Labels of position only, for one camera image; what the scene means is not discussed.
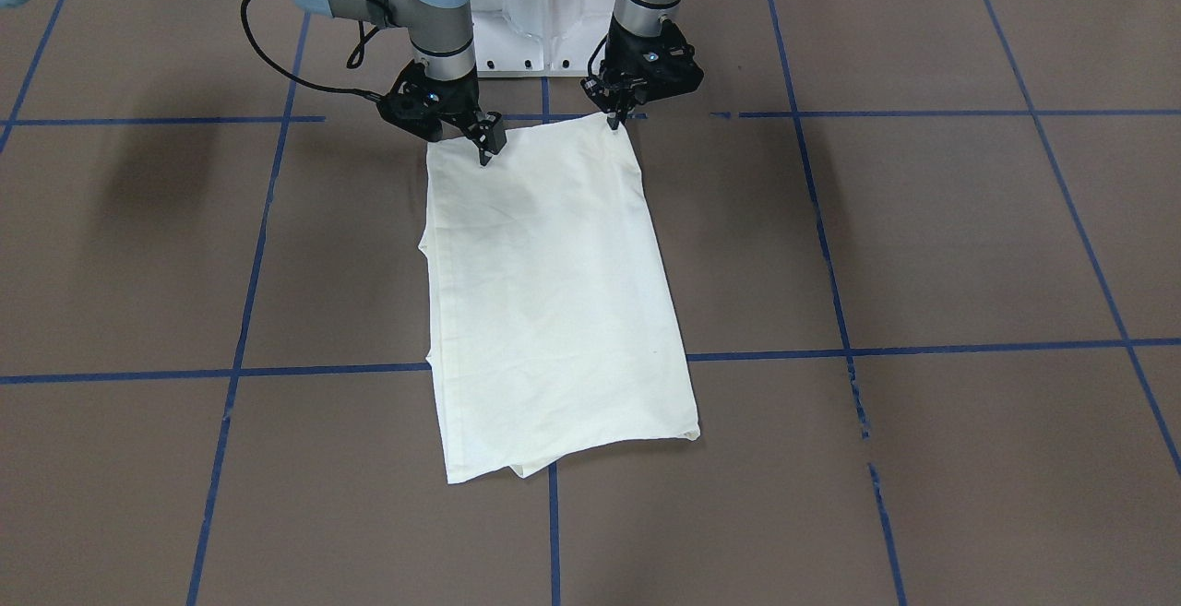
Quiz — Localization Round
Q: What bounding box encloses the cream long-sleeve cat shirt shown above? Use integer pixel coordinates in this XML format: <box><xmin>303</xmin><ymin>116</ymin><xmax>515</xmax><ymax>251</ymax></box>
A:
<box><xmin>419</xmin><ymin>115</ymin><xmax>702</xmax><ymax>484</ymax></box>

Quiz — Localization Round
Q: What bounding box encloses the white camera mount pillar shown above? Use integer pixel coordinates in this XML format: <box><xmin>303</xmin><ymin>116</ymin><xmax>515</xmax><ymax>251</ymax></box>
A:
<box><xmin>470</xmin><ymin>0</ymin><xmax>614</xmax><ymax>79</ymax></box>

